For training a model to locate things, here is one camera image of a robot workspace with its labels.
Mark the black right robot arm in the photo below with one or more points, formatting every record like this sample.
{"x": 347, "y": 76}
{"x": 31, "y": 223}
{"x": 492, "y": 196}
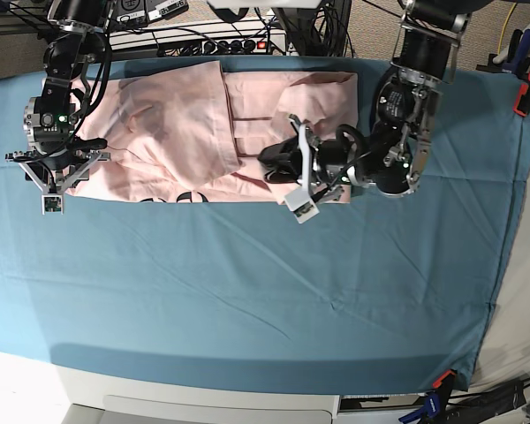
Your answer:
{"x": 77, "y": 65}

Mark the white power strip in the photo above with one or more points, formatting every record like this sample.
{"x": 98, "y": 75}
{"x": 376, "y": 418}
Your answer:
{"x": 260, "y": 46}

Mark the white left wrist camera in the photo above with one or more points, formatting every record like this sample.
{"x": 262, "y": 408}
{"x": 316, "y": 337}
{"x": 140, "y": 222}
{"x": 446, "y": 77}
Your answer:
{"x": 301, "y": 205}

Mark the pink T-shirt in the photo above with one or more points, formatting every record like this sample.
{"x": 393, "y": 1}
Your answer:
{"x": 195, "y": 133}

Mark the orange blue clamp bottom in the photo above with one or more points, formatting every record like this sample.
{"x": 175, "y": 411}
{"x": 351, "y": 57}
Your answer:
{"x": 435, "y": 401}

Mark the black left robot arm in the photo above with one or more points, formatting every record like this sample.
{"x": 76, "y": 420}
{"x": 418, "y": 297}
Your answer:
{"x": 394, "y": 155}

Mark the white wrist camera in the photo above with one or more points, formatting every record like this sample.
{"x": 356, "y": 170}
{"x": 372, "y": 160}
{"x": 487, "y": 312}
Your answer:
{"x": 301, "y": 205}
{"x": 52, "y": 203}

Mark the blue black clamp top right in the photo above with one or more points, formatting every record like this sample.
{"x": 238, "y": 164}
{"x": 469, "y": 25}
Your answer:
{"x": 514, "y": 60}

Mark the teal table cloth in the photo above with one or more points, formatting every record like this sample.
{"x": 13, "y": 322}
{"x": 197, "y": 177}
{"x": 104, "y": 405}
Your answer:
{"x": 380, "y": 296}

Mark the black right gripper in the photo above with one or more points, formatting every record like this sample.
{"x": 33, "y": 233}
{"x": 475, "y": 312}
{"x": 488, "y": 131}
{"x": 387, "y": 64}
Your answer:
{"x": 60, "y": 172}

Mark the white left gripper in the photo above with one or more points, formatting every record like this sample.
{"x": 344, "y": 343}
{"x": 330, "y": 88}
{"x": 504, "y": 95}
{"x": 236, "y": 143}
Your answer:
{"x": 321, "y": 165}

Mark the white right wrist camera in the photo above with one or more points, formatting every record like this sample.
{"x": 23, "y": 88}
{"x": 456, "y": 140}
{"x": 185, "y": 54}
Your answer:
{"x": 52, "y": 203}

